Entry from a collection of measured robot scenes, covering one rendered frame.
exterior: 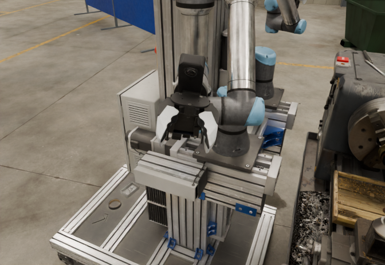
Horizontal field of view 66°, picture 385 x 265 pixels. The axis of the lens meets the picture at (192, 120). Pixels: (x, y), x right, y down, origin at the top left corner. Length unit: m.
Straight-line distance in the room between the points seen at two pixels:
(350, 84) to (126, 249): 1.57
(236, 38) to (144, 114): 0.70
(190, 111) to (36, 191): 2.49
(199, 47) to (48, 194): 2.19
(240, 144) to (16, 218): 2.07
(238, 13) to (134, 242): 1.59
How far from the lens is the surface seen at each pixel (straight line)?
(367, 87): 1.65
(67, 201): 2.75
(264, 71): 1.48
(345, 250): 1.18
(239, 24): 0.84
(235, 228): 2.12
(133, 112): 1.42
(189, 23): 0.93
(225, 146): 1.10
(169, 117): 0.50
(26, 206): 2.85
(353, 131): 1.55
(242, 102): 0.76
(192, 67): 0.52
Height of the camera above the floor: 1.85
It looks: 31 degrees down
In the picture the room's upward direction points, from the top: straight up
